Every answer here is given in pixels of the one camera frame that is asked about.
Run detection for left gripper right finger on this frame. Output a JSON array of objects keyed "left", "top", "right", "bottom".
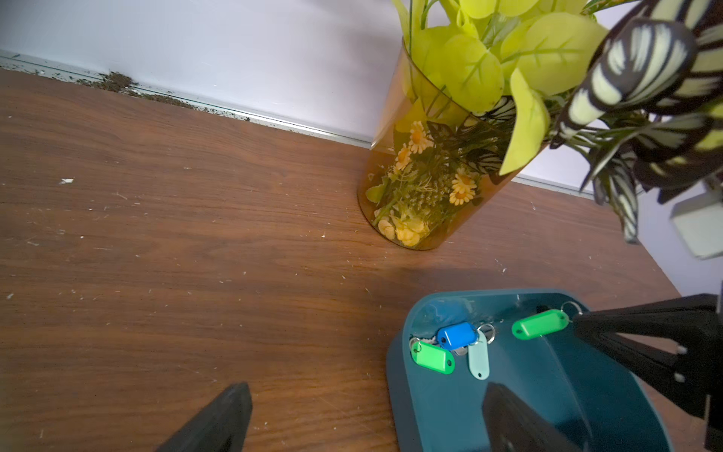
[{"left": 482, "top": 382, "right": 591, "bottom": 451}]

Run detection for teal storage box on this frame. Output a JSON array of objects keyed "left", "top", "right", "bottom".
[{"left": 386, "top": 289, "right": 672, "bottom": 451}]

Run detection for vase with artificial plant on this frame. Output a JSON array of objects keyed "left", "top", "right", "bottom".
[{"left": 358, "top": 1, "right": 722, "bottom": 250}]

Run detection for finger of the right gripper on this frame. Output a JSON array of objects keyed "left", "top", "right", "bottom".
[{"left": 572, "top": 294, "right": 722, "bottom": 419}]

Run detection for blue tag key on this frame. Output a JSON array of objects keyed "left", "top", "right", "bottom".
[{"left": 436, "top": 322, "right": 496, "bottom": 350}]

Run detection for mint tag key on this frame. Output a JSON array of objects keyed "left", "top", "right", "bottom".
[{"left": 467, "top": 333, "right": 491, "bottom": 380}]

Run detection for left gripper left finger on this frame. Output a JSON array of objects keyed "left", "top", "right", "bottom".
[{"left": 156, "top": 382, "right": 252, "bottom": 452}]

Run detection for green tag key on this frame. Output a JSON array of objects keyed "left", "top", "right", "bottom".
[
  {"left": 512, "top": 301, "right": 584, "bottom": 341},
  {"left": 410, "top": 338, "right": 456, "bottom": 375}
]

